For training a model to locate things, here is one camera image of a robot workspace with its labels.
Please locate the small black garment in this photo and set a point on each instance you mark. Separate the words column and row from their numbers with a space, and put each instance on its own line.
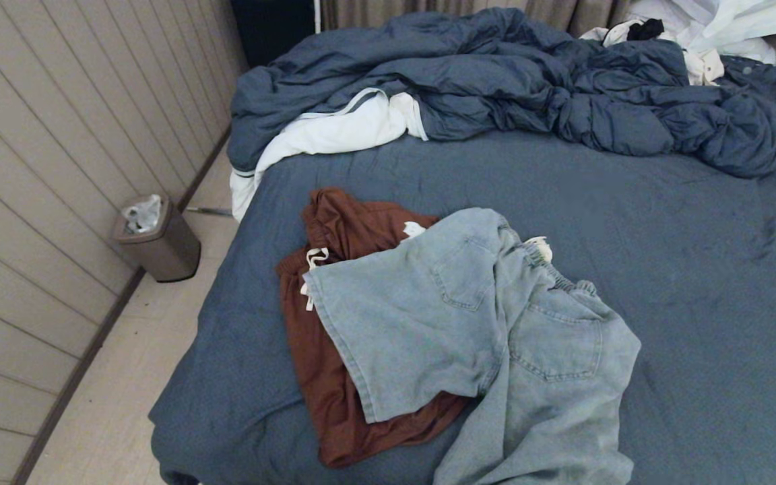
column 645, row 30

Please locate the white plastic bin bag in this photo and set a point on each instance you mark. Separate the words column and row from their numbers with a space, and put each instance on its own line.
column 142, row 215

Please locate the beige curtain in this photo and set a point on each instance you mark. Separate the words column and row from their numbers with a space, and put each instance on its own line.
column 583, row 13

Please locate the blue bed sheet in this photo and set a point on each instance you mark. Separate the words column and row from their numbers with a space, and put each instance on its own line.
column 698, row 303

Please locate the light blue denim jeans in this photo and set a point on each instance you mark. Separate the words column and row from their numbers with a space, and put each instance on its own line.
column 469, row 337

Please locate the black cabinet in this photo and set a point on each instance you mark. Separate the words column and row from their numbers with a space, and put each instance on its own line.
column 273, row 27

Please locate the white shirt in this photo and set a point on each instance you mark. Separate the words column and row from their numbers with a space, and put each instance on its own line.
column 718, row 20

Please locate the rust brown shorts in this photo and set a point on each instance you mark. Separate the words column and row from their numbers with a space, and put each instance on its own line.
column 320, row 377

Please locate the dark blue crumpled duvet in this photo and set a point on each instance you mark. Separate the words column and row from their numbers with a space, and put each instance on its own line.
column 496, row 74

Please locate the cream jacket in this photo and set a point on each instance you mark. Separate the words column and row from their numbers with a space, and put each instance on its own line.
column 704, row 67

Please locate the brown trash bin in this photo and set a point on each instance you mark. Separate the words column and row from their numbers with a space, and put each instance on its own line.
column 169, row 252

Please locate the white vertical pole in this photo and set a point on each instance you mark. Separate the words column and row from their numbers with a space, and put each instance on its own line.
column 318, row 15

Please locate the dark denim garment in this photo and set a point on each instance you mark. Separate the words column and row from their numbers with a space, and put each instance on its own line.
column 765, row 74

